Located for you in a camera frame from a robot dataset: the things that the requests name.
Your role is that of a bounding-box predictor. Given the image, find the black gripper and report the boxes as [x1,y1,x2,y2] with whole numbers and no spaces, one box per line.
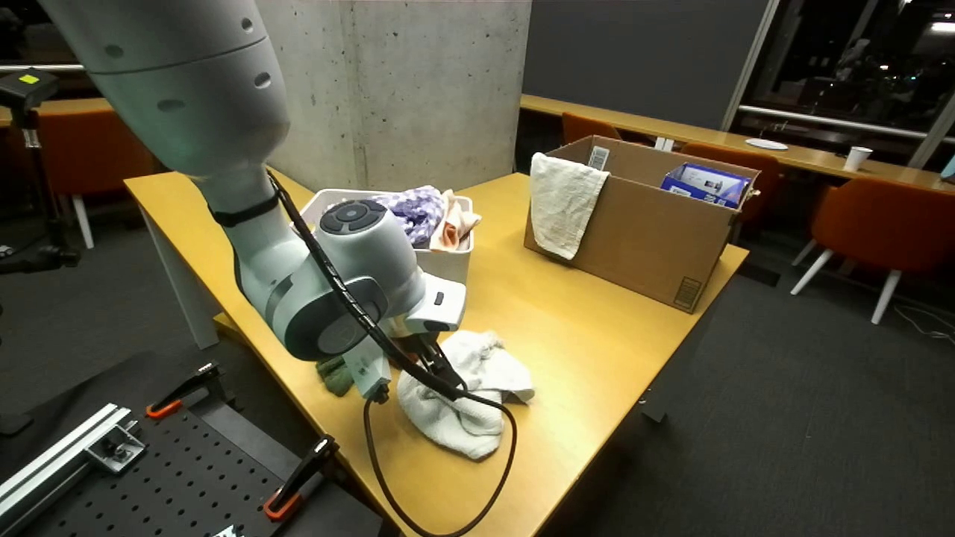
[397,329,470,402]

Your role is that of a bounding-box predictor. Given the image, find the white ribbed storage container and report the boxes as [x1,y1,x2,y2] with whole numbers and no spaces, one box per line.
[294,186,481,314]

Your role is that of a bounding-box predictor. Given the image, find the orange white snack package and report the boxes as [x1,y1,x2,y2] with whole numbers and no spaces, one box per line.
[436,190,487,253]

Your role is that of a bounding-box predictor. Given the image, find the white cloth draped over box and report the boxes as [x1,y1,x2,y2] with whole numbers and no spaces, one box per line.
[526,148,611,265]

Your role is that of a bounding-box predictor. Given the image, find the grey concrete pillar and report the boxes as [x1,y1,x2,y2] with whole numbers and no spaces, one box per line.
[250,0,538,193]

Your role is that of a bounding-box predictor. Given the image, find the black tripod stand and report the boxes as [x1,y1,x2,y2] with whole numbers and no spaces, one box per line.
[0,66,82,278]

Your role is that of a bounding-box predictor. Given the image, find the purple checkered clothing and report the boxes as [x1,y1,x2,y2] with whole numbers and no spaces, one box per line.
[382,181,451,250]

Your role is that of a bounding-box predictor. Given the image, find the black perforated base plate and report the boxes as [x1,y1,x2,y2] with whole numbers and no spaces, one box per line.
[18,387,388,537]

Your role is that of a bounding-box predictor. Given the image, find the orange black bar clamp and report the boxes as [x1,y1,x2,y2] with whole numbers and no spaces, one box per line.
[141,359,224,424]
[259,433,342,527]

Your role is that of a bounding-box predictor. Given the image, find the blue box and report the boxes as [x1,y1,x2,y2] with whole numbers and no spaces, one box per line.
[657,162,754,212]

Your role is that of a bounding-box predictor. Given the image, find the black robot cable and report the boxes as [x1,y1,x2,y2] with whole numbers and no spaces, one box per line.
[262,171,521,537]

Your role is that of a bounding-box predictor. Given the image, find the white terry towel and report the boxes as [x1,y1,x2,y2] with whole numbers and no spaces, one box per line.
[394,329,538,462]

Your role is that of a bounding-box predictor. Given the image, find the window with metal frame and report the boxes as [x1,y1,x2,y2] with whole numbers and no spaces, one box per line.
[738,0,955,145]

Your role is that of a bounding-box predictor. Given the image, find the brown cardboard box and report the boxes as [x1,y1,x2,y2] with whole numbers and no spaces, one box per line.
[521,132,764,315]

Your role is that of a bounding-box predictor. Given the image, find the long wooden counter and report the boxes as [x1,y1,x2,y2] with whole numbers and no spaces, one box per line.
[517,93,955,196]

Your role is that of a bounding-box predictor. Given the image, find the white paper cup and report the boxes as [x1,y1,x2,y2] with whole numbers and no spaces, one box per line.
[842,142,878,175]

